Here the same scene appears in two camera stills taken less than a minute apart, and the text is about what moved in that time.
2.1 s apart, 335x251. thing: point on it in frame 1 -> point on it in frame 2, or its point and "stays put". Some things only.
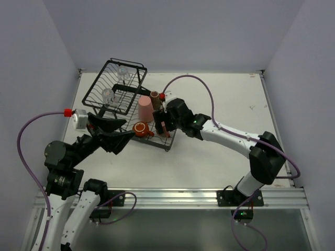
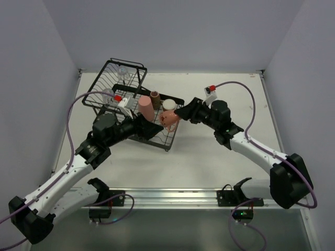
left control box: (99, 214) stays put
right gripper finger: (162, 122) -> (190, 111)
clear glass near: (108, 95) stays put
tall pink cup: (145, 109) stays put
